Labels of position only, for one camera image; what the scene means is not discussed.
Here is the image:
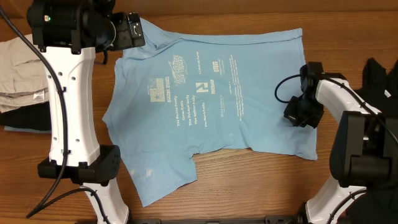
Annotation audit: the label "light blue printed t-shirt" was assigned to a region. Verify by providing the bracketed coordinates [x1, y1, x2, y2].
[103, 20, 317, 206]

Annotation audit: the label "pile of black clothes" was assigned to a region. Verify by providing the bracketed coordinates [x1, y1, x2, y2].
[346, 58, 397, 224]

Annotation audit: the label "folded dark navy garment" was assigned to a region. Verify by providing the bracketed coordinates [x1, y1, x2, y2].
[1, 102, 52, 131]

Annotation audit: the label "folded beige trousers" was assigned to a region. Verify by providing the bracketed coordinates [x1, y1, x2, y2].
[1, 37, 49, 113]

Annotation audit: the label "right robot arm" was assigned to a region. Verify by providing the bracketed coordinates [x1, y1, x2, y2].
[284, 72, 397, 223]

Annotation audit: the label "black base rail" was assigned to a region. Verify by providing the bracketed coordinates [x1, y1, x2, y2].
[131, 215, 308, 224]

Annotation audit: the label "folded blue garment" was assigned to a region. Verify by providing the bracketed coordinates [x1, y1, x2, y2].
[4, 126, 52, 134]

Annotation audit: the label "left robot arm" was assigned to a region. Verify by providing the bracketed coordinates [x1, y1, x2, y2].
[27, 1, 145, 223]

